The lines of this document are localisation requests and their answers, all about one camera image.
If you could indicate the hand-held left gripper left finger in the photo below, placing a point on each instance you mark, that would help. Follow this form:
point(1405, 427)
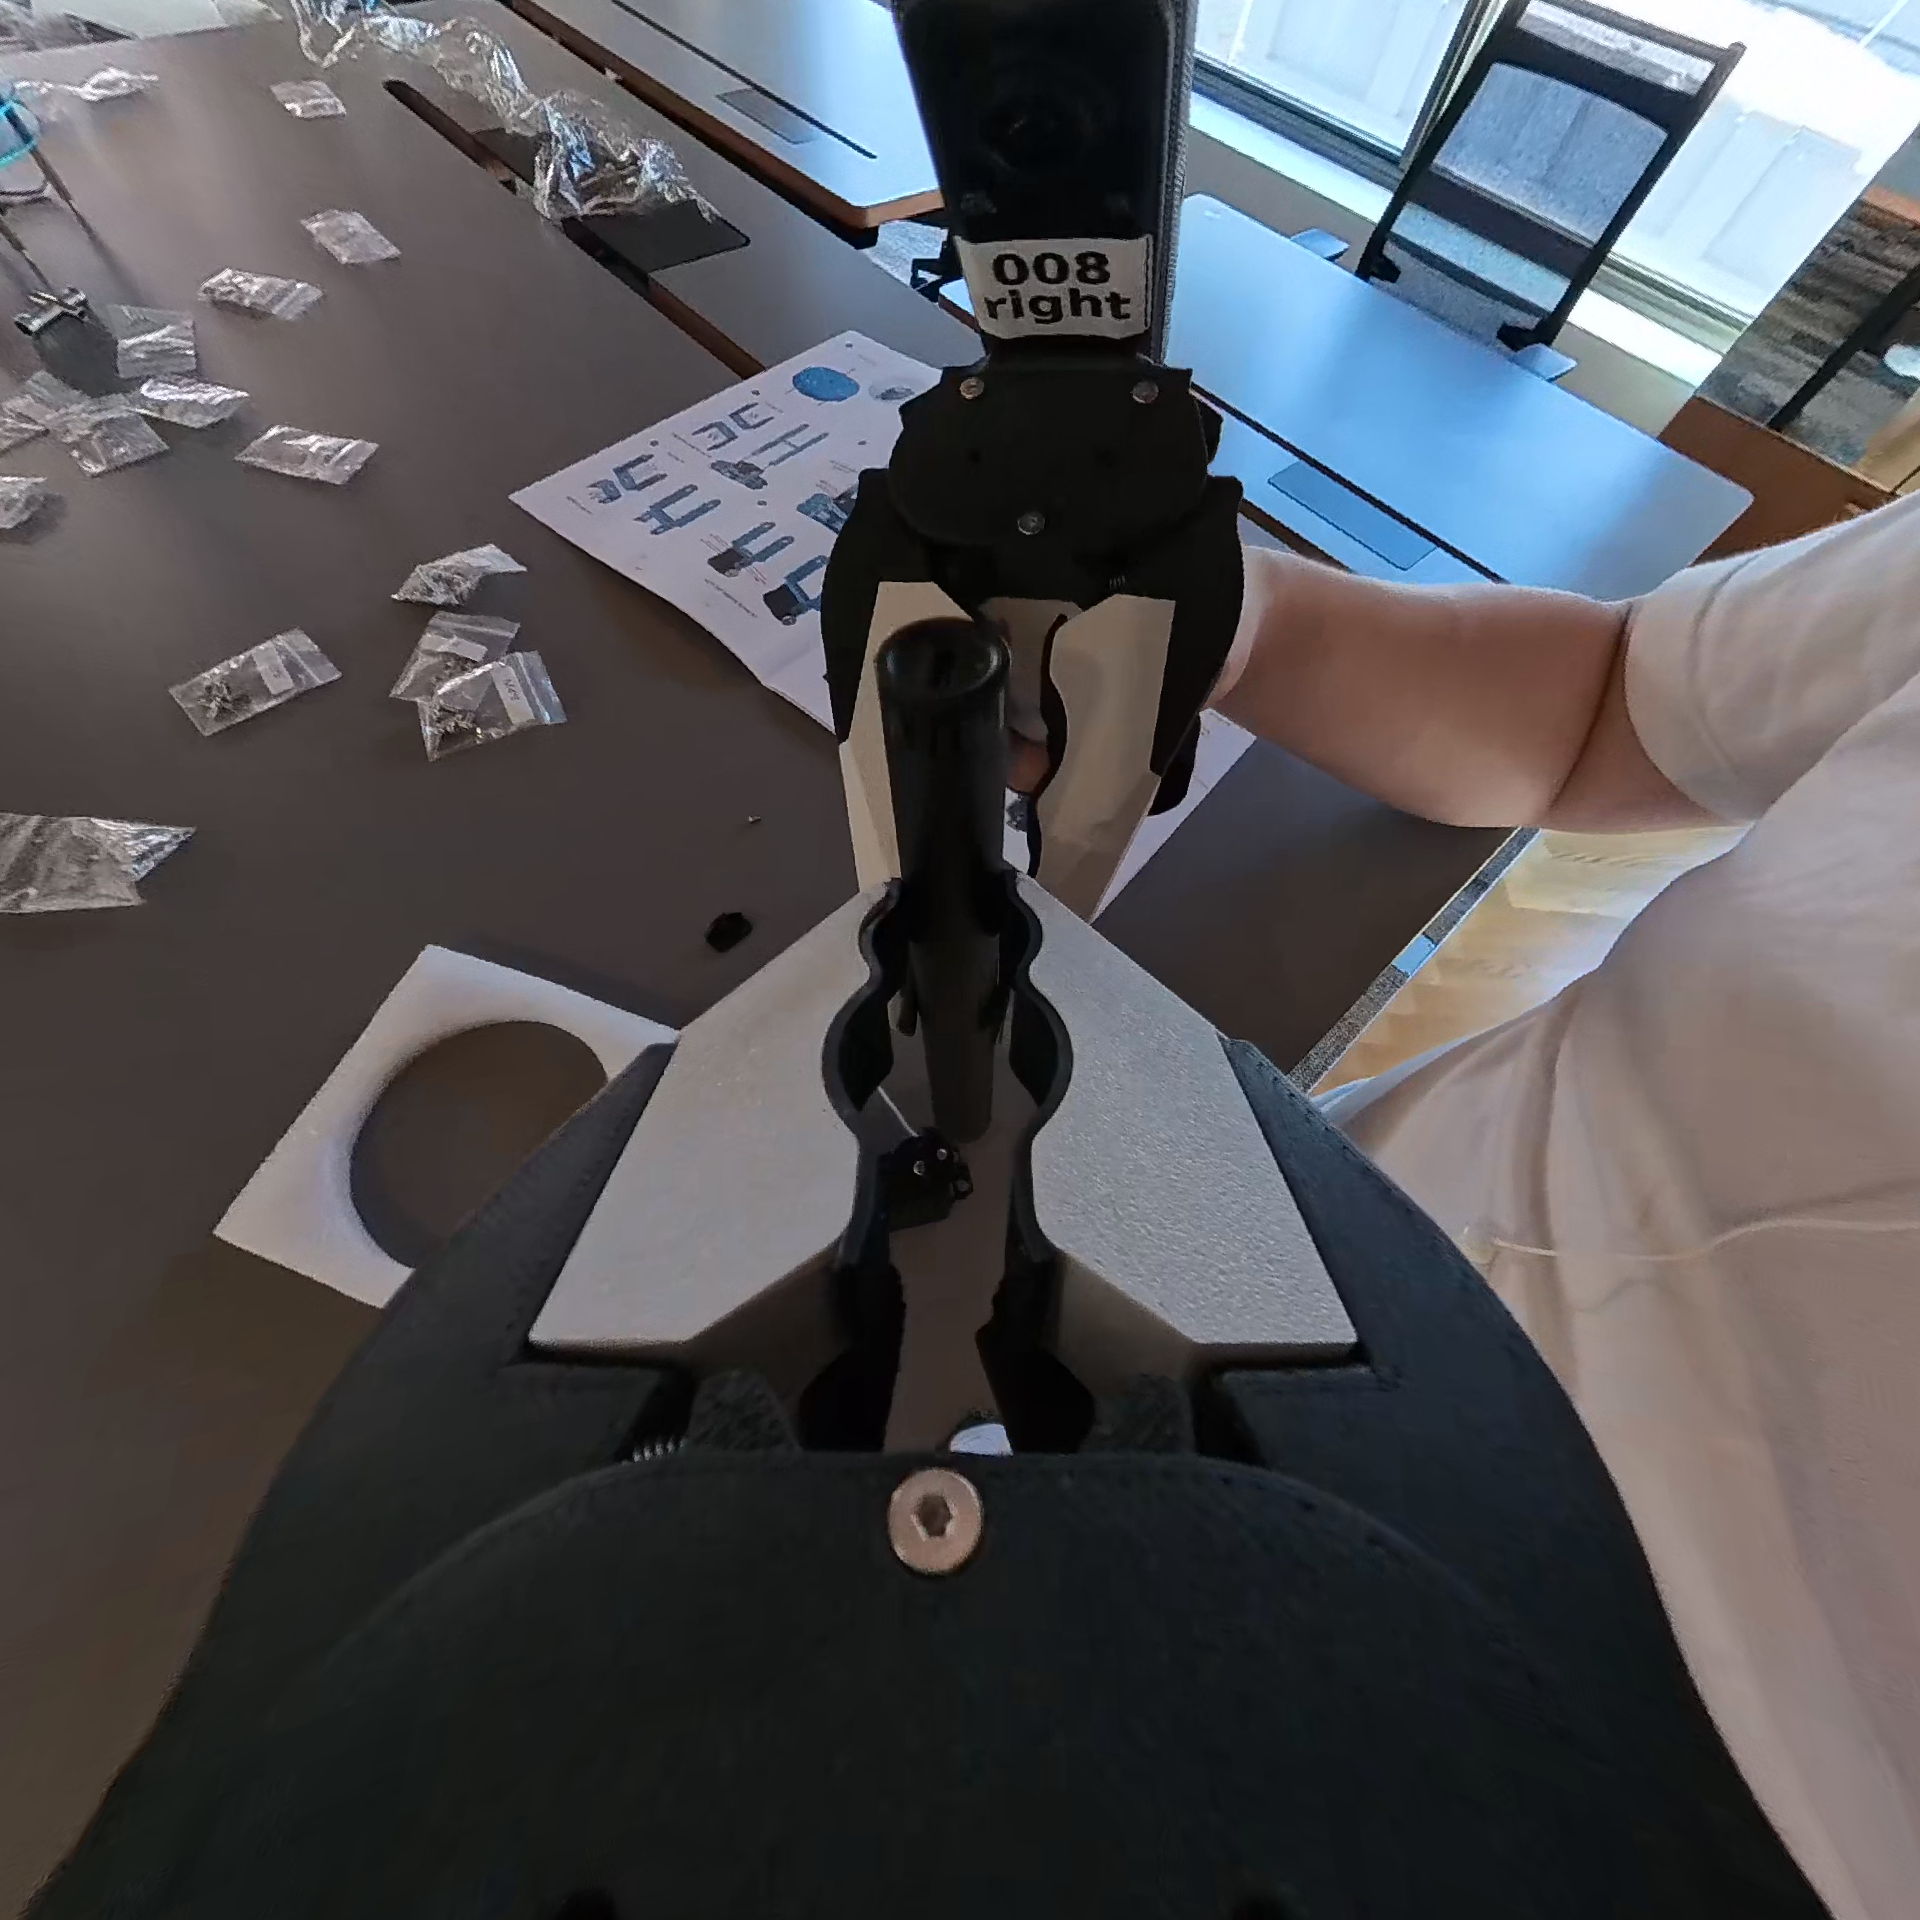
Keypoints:
point(691, 1184)

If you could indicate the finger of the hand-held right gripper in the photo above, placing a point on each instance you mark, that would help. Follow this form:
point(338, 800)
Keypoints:
point(867, 749)
point(1117, 720)

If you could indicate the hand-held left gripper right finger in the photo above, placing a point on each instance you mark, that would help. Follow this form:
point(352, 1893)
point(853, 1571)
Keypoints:
point(1184, 1170)

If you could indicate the black electric screwdriver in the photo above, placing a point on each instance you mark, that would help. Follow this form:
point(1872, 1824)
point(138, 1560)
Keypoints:
point(945, 840)

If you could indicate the black servo motor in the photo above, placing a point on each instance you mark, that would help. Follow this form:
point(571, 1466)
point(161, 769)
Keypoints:
point(922, 1177)

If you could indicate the person's right forearm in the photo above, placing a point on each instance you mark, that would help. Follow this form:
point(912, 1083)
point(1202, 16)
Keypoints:
point(1424, 690)

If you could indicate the dark grey desk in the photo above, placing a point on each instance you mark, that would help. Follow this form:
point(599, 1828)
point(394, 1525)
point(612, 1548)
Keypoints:
point(599, 840)

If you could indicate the small black plastic part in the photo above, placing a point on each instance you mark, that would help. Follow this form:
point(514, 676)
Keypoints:
point(727, 931)

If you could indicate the printed instruction sheet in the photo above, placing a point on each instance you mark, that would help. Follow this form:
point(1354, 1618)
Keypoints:
point(682, 579)

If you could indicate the white foam square with hole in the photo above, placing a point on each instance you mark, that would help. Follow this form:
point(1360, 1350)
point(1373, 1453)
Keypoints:
point(451, 984)

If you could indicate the light grey table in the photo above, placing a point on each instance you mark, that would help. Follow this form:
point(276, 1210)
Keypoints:
point(1424, 420)

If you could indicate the glass window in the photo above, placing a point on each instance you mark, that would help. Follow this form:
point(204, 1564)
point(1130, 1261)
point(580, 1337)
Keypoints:
point(1319, 90)

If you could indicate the grey table with wooden edge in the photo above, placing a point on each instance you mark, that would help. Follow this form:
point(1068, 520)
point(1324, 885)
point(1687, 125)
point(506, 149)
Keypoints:
point(721, 60)

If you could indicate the crumpled clear plastic wrap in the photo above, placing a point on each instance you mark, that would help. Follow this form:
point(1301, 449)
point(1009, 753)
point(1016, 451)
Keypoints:
point(599, 157)

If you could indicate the scattered clear screw bags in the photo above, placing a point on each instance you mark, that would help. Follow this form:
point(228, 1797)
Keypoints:
point(283, 674)

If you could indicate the black mesh chair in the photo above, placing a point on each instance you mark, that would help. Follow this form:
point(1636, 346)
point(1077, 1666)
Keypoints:
point(1559, 149)

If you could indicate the small metal socket wrench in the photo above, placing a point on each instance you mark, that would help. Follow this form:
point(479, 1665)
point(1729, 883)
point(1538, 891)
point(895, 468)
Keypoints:
point(53, 316)

